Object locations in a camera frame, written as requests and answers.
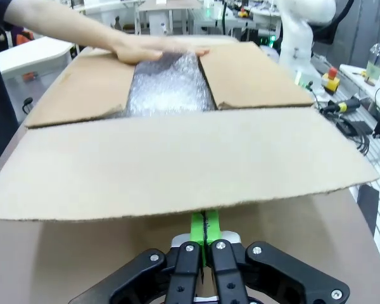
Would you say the black braided cable sleeve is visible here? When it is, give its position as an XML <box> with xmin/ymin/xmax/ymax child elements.
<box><xmin>310</xmin><ymin>0</ymin><xmax>355</xmax><ymax>45</ymax></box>

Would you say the clear plastic drink cup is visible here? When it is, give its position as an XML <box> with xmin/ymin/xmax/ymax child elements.
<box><xmin>365</xmin><ymin>42</ymin><xmax>380</xmax><ymax>86</ymax></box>

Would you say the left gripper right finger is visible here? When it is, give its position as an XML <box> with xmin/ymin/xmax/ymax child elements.
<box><xmin>205</xmin><ymin>209</ymin><xmax>351</xmax><ymax>304</ymax></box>

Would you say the white workbench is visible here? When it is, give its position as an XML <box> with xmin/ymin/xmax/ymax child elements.
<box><xmin>138</xmin><ymin>0</ymin><xmax>210</xmax><ymax>35</ymax></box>

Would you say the person's left forearm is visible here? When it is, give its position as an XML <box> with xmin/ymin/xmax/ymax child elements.
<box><xmin>44</xmin><ymin>9</ymin><xmax>124</xmax><ymax>55</ymax></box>

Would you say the brown cardboard box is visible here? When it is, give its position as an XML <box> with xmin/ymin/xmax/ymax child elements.
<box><xmin>0</xmin><ymin>35</ymin><xmax>380</xmax><ymax>304</ymax></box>

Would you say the black power adapter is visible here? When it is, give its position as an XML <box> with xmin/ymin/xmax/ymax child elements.
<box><xmin>335</xmin><ymin>120</ymin><xmax>373</xmax><ymax>137</ymax></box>

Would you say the yellow black cable connector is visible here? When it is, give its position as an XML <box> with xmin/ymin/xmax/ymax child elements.
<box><xmin>319</xmin><ymin>97</ymin><xmax>362</xmax><ymax>114</ymax></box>

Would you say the yellow emergency stop button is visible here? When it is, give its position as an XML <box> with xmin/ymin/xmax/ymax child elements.
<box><xmin>321</xmin><ymin>66</ymin><xmax>341</xmax><ymax>94</ymax></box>

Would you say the person's left hand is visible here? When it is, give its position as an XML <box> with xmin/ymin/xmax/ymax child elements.
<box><xmin>111</xmin><ymin>37</ymin><xmax>210</xmax><ymax>67</ymax></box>

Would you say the clear bubble wrap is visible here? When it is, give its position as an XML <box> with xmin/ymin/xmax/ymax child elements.
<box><xmin>126</xmin><ymin>50</ymin><xmax>218</xmax><ymax>118</ymax></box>

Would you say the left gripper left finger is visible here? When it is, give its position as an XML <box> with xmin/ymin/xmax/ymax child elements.
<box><xmin>71</xmin><ymin>211</ymin><xmax>206</xmax><ymax>304</ymax></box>

